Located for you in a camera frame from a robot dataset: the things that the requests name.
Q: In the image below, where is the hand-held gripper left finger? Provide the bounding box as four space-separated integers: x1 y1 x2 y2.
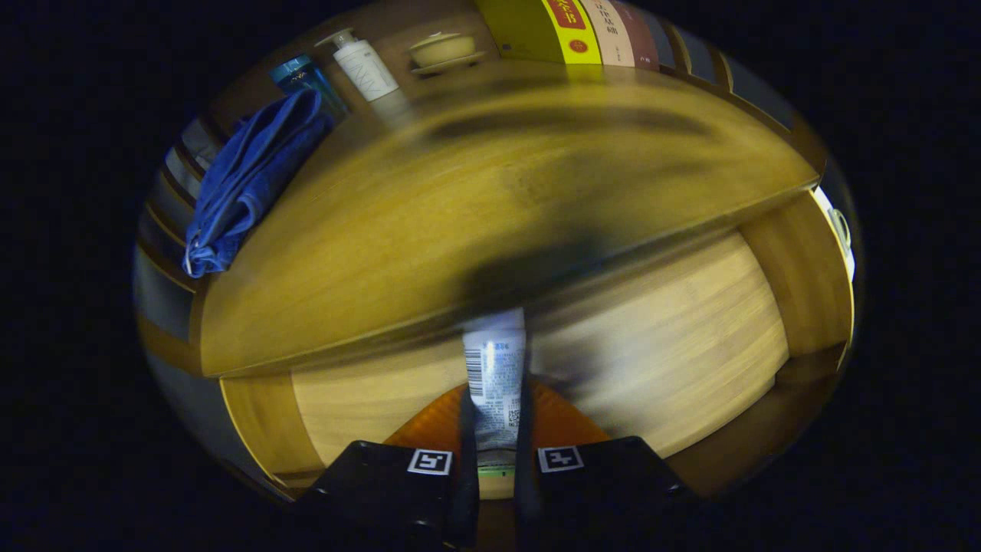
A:
295 382 480 549

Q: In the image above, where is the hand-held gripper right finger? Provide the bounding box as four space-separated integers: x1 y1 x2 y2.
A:
512 379 694 537

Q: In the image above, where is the white squeeze tube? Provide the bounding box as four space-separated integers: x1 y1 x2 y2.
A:
462 308 528 480

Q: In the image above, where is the wooden drawer with black knob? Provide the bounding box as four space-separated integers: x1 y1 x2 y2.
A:
218 188 855 499

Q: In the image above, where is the wooden countertop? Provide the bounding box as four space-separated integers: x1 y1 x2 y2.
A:
199 61 821 376

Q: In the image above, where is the wooden cabinet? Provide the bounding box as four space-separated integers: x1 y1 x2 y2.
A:
134 0 859 384

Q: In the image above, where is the blue folded towel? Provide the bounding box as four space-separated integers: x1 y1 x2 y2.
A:
182 88 336 278

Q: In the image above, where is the white pump bottle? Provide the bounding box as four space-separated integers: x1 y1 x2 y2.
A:
316 28 411 116

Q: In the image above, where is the tan lidded tea cup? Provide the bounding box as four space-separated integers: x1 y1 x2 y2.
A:
406 32 487 76

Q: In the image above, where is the teal bottle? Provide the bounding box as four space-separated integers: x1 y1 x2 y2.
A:
268 54 349 120

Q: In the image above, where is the yellow book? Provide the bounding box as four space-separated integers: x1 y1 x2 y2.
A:
475 0 602 66

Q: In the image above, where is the brown book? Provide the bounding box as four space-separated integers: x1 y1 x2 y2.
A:
613 0 660 71

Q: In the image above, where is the orange and cream book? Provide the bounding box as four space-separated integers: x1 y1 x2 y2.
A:
579 0 635 68

